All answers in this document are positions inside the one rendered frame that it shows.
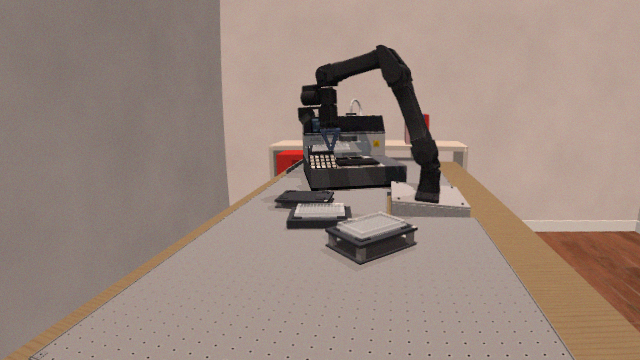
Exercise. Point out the white well plate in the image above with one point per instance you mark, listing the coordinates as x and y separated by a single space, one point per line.
320 210
320 148
355 227

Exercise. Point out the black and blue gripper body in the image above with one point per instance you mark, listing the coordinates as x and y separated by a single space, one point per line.
333 116

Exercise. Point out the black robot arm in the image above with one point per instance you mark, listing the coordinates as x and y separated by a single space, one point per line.
393 72

